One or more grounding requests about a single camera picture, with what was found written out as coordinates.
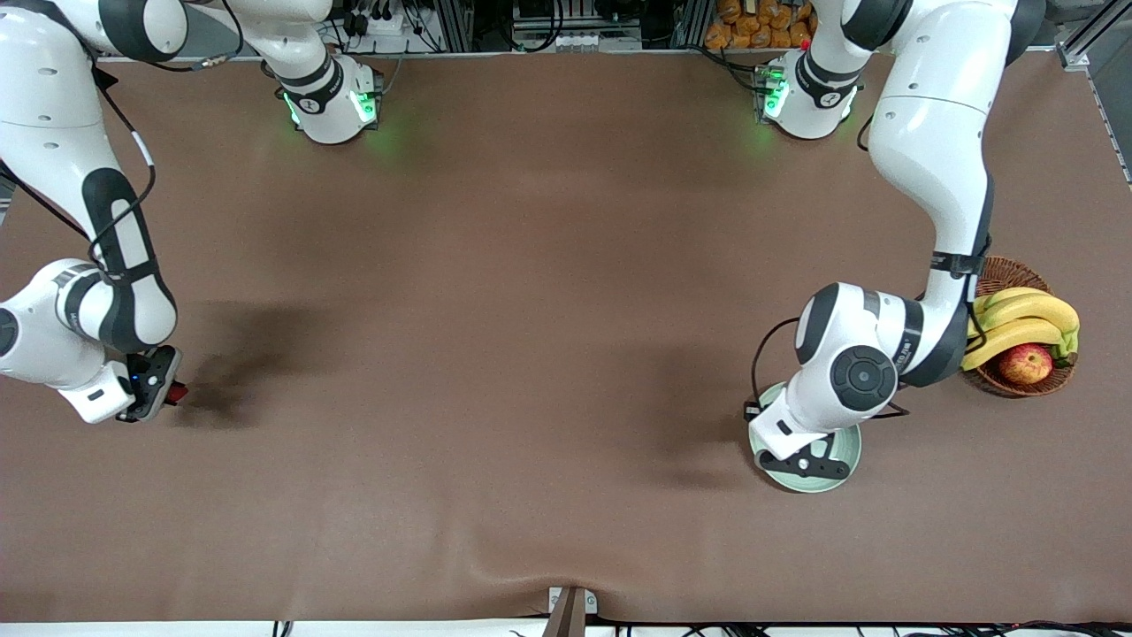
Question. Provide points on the red yellow apple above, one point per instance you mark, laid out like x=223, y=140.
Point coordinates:
x=1026, y=364

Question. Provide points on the bag of brown buns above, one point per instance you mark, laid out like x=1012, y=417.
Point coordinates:
x=752, y=31

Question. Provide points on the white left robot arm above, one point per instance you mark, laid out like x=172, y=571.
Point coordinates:
x=929, y=106

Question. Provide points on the aluminium frame post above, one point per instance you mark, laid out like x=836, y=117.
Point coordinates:
x=694, y=22
x=455, y=26

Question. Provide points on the white power strip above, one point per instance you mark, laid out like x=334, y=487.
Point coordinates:
x=584, y=42

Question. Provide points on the red toy strawberry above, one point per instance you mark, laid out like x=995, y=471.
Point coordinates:
x=180, y=393

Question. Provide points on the brown wicker basket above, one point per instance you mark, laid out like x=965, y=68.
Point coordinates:
x=1017, y=270

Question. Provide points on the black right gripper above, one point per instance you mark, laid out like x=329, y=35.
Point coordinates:
x=162, y=366

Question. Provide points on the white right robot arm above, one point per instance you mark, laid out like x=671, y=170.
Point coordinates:
x=44, y=106

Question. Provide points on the light green round plate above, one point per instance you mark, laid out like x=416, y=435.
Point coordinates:
x=849, y=447

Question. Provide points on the brown table mat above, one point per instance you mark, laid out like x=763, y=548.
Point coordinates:
x=531, y=495

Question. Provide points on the power strip with black plugs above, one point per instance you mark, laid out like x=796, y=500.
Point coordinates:
x=380, y=25

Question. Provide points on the brown camera pole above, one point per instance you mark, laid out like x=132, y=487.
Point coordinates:
x=566, y=619

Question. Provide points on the grey metal table bracket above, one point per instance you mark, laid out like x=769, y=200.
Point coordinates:
x=591, y=602

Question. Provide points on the aluminium frame rail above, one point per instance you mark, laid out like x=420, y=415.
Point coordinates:
x=1092, y=35

